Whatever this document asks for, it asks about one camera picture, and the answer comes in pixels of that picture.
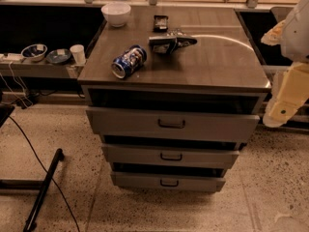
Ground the grey top drawer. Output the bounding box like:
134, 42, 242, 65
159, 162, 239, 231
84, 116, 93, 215
86, 107, 259, 143

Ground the white bowl on shelf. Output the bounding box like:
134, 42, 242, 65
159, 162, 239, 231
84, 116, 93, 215
21, 43, 47, 62

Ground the blue soda can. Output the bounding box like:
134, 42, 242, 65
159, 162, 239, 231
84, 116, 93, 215
111, 44, 147, 79

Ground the grey drawer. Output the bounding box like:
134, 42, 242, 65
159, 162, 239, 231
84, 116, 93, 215
102, 144, 239, 169
86, 107, 259, 143
111, 171, 225, 192

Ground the grey drawer cabinet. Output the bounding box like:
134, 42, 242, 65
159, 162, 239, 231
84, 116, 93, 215
78, 6, 270, 178

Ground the grey middle drawer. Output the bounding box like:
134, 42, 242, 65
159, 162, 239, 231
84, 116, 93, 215
102, 144, 239, 169

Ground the small black box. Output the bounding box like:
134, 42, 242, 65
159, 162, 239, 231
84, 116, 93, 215
154, 15, 168, 32

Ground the white power strip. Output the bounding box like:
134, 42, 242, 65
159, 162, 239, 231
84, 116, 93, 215
0, 53, 23, 62

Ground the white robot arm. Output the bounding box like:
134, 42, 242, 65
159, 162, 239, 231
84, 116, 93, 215
261, 0, 309, 128

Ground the white paper cup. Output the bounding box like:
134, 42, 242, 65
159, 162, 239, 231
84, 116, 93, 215
70, 44, 86, 65

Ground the black stand leg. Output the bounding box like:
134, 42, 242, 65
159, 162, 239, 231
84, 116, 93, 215
23, 149, 64, 232

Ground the grey bottom drawer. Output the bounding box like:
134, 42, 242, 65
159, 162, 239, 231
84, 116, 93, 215
111, 171, 225, 192

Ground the black floor cable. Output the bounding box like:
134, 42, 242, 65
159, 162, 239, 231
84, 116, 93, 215
8, 114, 81, 232

